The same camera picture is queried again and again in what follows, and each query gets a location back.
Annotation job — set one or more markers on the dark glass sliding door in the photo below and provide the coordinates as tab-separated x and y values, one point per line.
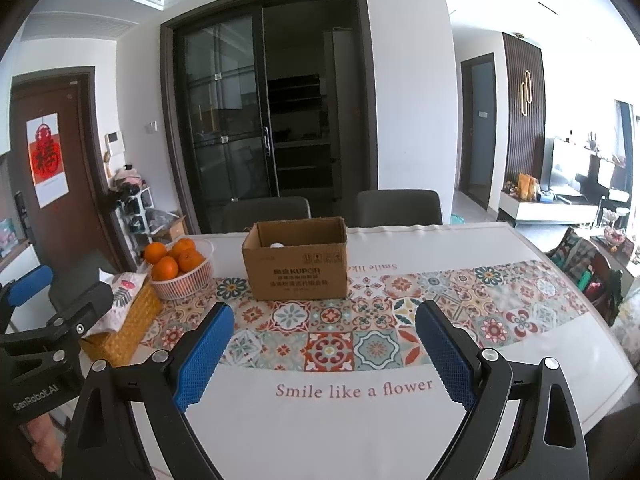
265	110

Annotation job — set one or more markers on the chair with colourful cloth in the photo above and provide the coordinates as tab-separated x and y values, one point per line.
585	270

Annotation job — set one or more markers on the white television cabinet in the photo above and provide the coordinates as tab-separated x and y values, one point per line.
545	207

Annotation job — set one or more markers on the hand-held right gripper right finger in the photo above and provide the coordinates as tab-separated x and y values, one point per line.
447	355

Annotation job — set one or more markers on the brown cardboard box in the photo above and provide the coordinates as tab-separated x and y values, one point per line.
295	270

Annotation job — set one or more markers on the woven straw tissue box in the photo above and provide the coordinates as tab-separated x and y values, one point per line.
125	325

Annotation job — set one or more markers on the orange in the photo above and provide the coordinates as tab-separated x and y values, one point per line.
182	245
155	251
165	269
191	260

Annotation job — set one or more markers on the brown entrance door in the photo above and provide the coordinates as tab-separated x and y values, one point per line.
75	185

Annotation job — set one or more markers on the dark slatted wall panel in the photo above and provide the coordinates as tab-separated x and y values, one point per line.
522	110

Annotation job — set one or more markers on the person's left hand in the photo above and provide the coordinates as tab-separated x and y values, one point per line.
47	442

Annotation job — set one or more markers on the grey dining chair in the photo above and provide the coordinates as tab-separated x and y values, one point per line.
400	207
267	214

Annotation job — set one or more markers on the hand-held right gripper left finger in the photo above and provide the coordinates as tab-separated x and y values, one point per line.
202	360

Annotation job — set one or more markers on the cardboard box with dark contents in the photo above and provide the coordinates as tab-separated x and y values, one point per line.
169	227

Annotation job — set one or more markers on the patterned tablecloth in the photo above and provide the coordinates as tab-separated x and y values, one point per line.
350	360

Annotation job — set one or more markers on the black door lock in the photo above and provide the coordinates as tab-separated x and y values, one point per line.
21	215

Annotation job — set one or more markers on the white slatted fruit basket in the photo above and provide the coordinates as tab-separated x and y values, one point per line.
185	280

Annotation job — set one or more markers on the red and white door poster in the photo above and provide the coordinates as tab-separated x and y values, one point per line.
46	160

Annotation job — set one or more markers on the white wall switch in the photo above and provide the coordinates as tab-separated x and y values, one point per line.
151	126

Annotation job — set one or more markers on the dark interior door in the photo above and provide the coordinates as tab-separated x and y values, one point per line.
480	130

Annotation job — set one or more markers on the white wall intercom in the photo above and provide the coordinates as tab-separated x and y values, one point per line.
115	143

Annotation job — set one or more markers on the television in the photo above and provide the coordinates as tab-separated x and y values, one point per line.
572	167

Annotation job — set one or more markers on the pile of clothes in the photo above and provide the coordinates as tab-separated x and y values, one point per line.
126	179

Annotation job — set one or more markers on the floral cloth box cover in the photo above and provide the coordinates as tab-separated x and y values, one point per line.
117	295

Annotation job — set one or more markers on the white shoe rack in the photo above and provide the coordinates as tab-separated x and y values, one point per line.
135	222

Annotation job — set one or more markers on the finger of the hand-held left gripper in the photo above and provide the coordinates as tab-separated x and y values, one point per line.
85	307
30	284

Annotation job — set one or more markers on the orange paper bag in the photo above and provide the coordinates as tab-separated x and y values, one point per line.
527	186

